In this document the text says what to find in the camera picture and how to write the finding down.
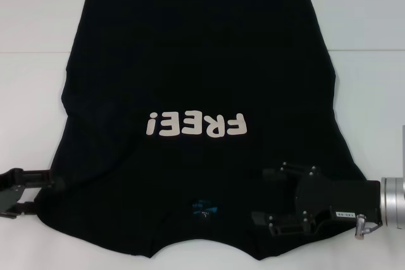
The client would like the silver plug with grey cable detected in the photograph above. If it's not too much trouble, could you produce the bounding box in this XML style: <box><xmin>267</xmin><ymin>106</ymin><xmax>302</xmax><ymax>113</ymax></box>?
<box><xmin>353</xmin><ymin>214</ymin><xmax>383</xmax><ymax>242</ymax></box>

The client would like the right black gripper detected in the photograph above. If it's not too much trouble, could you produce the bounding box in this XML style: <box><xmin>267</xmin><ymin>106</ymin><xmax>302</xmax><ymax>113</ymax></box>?
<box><xmin>251</xmin><ymin>160</ymin><xmax>383</xmax><ymax>238</ymax></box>

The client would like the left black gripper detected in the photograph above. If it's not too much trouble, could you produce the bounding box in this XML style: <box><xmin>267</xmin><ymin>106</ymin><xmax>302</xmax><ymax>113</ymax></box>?
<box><xmin>0</xmin><ymin>167</ymin><xmax>66</xmax><ymax>219</ymax></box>

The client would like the black shirt with FREE print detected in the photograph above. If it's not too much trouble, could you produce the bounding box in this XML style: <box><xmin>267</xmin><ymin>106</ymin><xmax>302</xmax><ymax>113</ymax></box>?
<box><xmin>33</xmin><ymin>0</ymin><xmax>370</xmax><ymax>254</ymax></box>

